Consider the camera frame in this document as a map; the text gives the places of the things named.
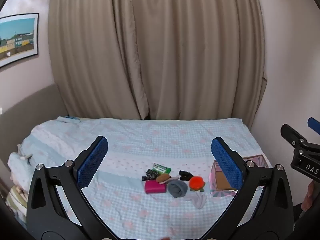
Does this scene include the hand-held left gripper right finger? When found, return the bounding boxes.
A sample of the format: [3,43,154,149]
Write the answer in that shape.
[211,137,294,240]

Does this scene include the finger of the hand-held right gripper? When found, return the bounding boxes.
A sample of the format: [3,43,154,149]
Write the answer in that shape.
[307,117,320,131]
[280,124,308,146]

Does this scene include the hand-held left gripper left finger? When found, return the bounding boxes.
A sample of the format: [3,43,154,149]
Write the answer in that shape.
[26,135,118,240]

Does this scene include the cardboard box with pink flaps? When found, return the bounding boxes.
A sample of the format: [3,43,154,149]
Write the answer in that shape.
[209,154,273,197]

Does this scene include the orange plush toy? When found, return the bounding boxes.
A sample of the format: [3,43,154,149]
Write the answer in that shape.
[188,176,206,193]

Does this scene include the black socks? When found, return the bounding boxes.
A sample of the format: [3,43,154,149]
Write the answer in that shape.
[179,170,195,181]

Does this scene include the white sock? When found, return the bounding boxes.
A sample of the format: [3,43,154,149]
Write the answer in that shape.
[185,191,207,209]

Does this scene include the grey sock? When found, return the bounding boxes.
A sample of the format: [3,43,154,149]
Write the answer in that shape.
[167,179,188,199]

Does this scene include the black white patterned scrunchie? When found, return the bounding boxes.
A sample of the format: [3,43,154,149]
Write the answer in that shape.
[142,169,159,182]

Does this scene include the green packet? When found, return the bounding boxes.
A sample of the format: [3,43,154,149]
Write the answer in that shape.
[152,163,172,174]

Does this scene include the pink pouch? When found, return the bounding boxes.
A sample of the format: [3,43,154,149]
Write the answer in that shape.
[145,180,167,194]

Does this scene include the person's right hand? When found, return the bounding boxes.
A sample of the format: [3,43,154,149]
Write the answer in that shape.
[301,180,316,212]

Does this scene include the blue checked bed sheet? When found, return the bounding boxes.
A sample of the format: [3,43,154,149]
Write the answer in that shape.
[7,116,273,240]

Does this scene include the light blue pillow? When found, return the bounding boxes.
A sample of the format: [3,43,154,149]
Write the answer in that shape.
[7,152,34,180]

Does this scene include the striped folded cloth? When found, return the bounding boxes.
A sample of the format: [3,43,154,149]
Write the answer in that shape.
[5,185,28,223]

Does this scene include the grey headboard panel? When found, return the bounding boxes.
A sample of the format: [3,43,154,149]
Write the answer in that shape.
[0,83,68,157]

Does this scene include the beige curtain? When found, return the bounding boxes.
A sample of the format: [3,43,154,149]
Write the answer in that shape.
[47,0,268,120]

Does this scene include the framed wall poster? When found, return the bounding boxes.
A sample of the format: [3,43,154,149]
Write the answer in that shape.
[0,13,40,68]

